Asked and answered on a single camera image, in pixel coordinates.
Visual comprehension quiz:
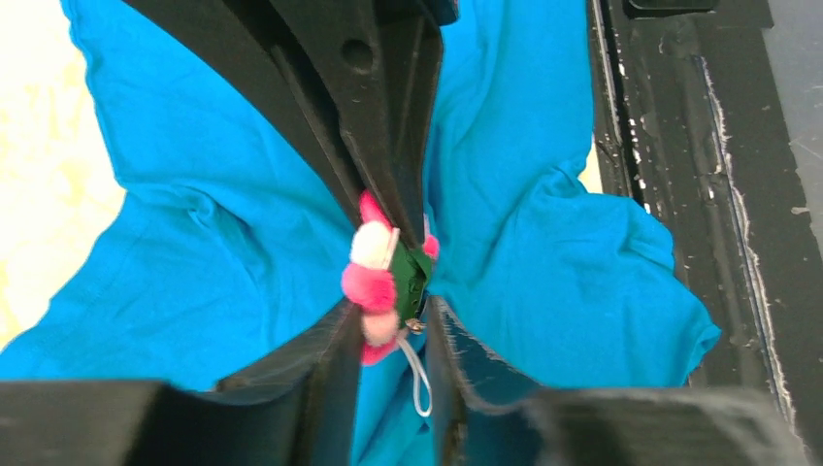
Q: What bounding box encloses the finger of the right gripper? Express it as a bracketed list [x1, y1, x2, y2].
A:
[273, 1, 458, 248]

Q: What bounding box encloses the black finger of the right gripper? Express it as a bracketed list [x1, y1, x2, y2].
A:
[129, 0, 364, 224]

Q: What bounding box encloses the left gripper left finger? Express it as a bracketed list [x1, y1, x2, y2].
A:
[1, 301, 363, 465]

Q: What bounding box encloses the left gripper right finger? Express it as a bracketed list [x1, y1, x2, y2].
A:
[425, 297, 810, 465]

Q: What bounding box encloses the pink flower brooch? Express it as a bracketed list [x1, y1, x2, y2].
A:
[342, 190, 440, 417]

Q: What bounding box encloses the blue t-shirt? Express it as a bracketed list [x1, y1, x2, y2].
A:
[1, 1, 720, 465]

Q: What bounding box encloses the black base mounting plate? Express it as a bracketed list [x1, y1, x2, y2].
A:
[588, 1, 822, 454]

